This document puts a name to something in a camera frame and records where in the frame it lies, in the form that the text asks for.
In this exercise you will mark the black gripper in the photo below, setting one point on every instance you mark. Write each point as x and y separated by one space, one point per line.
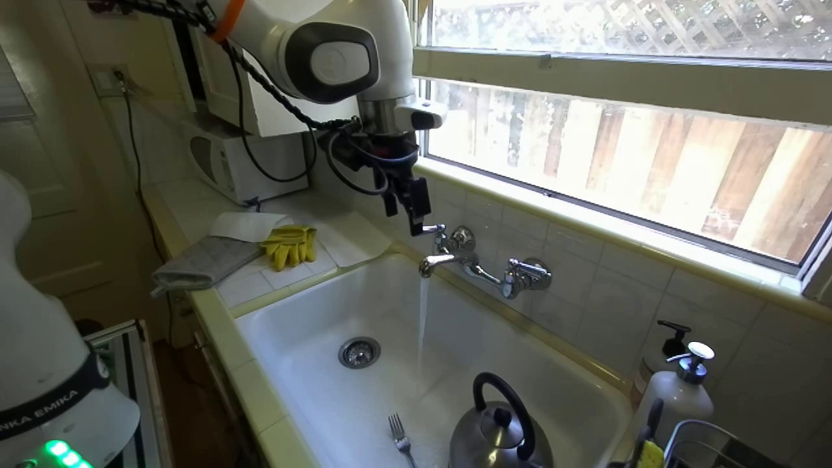
394 156

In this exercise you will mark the chrome sink faucet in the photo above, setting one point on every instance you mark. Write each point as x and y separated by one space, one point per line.
459 238

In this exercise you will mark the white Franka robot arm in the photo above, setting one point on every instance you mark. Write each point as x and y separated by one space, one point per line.
390 52

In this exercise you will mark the chrome faucet spout and body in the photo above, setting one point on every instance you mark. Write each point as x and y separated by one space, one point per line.
437 260

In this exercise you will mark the yellow rubber gloves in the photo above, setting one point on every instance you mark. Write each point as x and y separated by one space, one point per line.
290 247

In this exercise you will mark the metal sink drain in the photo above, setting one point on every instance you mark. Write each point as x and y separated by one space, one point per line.
360 353

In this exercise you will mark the white sink basin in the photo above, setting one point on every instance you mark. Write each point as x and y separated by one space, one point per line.
346 398

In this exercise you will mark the grey folded towel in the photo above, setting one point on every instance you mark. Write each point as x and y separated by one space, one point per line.
203 264

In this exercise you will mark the metal fork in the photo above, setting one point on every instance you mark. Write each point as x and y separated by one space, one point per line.
401 439

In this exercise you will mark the dark soap pump bottle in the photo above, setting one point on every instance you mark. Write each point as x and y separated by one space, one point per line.
672 338

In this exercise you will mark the white soap pump bottle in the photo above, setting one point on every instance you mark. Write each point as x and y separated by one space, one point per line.
680 398

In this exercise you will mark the white panelled door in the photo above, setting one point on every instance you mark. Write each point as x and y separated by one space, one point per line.
41 172

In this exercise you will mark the dish drying rack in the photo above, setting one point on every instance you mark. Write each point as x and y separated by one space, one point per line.
719 446

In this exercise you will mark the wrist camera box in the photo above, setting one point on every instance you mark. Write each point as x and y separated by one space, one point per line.
424 116

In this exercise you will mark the white window frame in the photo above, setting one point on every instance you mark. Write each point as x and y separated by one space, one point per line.
625 82

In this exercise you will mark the wall power outlet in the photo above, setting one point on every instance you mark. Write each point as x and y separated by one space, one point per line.
109 82

